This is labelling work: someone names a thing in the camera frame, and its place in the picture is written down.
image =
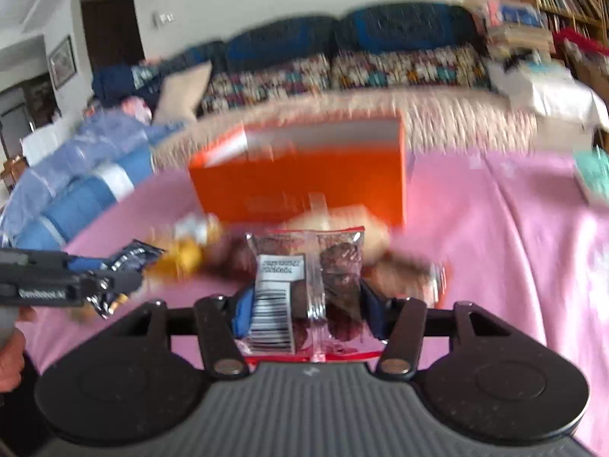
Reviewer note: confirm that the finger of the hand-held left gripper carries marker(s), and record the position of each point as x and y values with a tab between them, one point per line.
88	263
114	283

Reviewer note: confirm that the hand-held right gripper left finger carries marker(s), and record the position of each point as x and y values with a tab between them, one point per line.
242	314

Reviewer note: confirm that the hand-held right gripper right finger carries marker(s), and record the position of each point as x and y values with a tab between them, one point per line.
373	314

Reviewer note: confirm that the clear red-edged cookie packet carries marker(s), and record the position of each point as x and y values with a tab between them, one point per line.
333	266

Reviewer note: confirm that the white snack packet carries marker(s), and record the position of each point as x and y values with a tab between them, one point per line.
333	216

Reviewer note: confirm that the orange cardboard box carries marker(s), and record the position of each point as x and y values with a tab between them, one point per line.
295	176

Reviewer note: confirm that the person's left hand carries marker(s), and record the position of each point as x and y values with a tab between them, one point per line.
12	362

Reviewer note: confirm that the blue striped quilt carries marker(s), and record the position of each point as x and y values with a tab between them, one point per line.
71	190

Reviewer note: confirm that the pink floral tablecloth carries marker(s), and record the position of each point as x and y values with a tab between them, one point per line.
499	271

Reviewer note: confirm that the dark blue clothes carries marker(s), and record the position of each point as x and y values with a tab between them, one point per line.
119	83

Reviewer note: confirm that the beige pillow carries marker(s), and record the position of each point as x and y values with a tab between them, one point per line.
183	93

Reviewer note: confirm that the beige quilted blanket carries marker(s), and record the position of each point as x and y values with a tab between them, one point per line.
452	114

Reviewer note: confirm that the floral cushion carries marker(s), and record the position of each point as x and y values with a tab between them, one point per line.
409	69
266	85

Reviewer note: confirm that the dark wooden door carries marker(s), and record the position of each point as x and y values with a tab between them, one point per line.
112	33

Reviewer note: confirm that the teal tissue pack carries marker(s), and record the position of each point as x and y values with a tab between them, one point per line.
594	176

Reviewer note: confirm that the white cloth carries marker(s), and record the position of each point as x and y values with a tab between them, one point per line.
547	90

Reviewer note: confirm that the dark blue patterned sofa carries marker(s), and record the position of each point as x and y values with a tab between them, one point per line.
409	28

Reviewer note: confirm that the stack of books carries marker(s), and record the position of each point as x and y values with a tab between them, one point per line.
518	33

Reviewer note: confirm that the red fuzzy cloth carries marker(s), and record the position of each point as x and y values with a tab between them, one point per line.
585	45

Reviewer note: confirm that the framed wall picture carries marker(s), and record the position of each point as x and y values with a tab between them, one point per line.
62	62

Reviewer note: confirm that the white light switch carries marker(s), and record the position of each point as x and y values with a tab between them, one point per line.
163	18

